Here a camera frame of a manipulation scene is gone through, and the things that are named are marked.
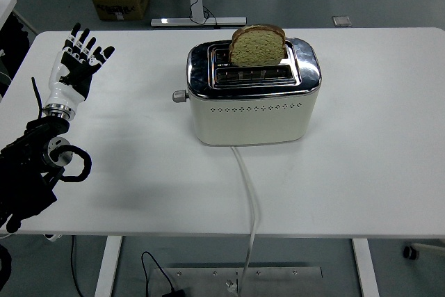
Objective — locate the white chrome toaster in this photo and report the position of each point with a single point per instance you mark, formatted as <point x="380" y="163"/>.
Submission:
<point x="250" y="119"/>

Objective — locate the grey metal plate with screws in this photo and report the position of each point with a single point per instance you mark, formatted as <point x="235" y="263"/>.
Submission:
<point x="278" y="281"/>

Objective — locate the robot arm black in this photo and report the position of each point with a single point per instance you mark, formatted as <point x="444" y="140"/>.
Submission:
<point x="24" y="168"/>

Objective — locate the grey toaster lever knob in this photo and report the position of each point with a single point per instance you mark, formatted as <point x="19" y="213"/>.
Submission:
<point x="179" y="96"/>

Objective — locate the white table leg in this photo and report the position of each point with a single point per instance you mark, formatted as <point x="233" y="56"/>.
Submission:
<point x="107" y="265"/>
<point x="365" y="269"/>

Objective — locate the brown bread slice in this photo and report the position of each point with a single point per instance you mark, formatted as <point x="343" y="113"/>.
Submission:
<point x="257" y="50"/>

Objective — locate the white side table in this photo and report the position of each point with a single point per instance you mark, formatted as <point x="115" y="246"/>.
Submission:
<point x="5" y="6"/>

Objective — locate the chair caster wheel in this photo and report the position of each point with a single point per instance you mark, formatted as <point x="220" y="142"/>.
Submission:
<point x="412" y="251"/>

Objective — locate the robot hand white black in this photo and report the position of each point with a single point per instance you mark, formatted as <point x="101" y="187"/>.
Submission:
<point x="66" y="93"/>

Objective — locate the grey floor socket plate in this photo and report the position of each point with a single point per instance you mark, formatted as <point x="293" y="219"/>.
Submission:
<point x="342" y="21"/>

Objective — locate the brown cardboard box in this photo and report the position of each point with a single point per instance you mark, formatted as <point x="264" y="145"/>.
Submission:
<point x="120" y="6"/>

